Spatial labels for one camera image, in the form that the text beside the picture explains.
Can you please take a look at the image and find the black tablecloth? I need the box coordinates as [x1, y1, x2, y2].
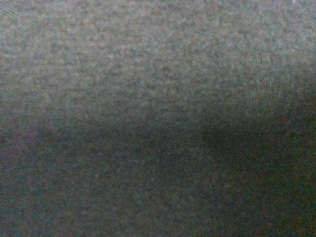
[0, 0, 316, 237]

